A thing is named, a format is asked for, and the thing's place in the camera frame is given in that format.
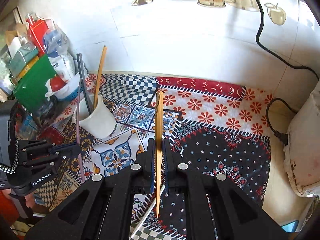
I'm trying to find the person's left forearm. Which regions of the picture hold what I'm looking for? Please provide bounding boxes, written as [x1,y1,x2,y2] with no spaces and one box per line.
[0,190,28,227]

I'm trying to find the blue white plastic bag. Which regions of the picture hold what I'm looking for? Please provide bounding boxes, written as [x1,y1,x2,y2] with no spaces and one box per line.
[42,26,75,80]

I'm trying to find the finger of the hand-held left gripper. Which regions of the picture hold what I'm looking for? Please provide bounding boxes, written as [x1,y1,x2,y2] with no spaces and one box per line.
[24,140,81,155]
[22,152,83,168]

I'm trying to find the red tomato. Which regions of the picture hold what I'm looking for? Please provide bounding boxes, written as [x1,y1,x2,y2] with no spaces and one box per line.
[46,76,69,98]

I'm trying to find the orange chopstick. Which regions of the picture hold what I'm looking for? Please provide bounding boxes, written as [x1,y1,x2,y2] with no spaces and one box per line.
[93,45,108,107]

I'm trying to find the white cup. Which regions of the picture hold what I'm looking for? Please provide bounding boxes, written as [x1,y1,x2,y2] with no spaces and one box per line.
[74,94,117,139]

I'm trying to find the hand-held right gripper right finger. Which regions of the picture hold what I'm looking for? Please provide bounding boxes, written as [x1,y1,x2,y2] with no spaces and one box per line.
[161,139,288,240]

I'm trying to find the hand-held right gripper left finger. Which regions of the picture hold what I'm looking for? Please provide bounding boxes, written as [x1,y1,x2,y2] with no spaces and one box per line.
[25,138,157,240]

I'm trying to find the green box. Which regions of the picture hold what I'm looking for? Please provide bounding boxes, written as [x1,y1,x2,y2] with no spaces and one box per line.
[12,54,59,110]

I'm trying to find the yellow box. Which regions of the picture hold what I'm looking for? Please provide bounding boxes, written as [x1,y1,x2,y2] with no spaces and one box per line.
[17,56,40,78]

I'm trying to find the person's left hand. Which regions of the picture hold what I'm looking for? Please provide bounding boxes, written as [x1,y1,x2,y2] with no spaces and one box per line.
[24,195,35,209]

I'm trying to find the black white braided cord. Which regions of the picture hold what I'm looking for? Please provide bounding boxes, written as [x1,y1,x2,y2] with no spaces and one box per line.
[0,127,20,175]

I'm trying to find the white rice cooker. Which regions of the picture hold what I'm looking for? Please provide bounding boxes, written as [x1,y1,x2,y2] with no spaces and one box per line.
[284,80,320,197]

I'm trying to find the patchwork printed cloth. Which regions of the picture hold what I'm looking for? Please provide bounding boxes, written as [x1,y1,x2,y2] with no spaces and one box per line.
[32,74,274,240]

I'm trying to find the red tin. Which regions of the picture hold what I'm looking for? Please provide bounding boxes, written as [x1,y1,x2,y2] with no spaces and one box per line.
[26,17,54,55]

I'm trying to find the teal tissue box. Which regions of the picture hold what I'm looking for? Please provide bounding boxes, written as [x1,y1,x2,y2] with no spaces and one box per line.
[9,36,39,72]

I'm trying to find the black power cable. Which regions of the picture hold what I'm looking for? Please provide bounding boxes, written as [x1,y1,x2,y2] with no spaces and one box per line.
[239,0,320,145]

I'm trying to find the blue box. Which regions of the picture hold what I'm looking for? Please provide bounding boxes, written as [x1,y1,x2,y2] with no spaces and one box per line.
[281,220,299,233]

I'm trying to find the tan wooden chopstick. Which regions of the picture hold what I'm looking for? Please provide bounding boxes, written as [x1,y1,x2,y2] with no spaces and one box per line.
[153,90,165,218]

